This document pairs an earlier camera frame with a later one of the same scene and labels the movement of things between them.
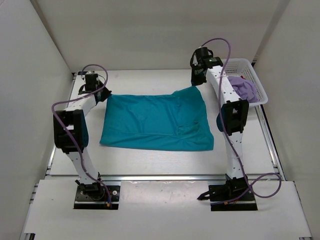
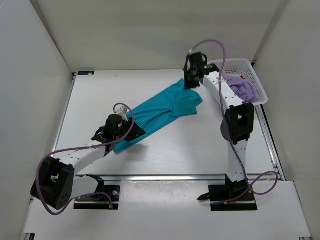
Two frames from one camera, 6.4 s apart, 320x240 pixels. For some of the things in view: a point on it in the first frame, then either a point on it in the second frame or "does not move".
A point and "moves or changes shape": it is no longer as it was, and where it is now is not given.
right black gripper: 194,81 -> 188,84
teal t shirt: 179,121 moves or changes shape
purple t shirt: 244,88 does not move
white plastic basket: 242,67 does not move
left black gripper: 106,95 -> 137,131
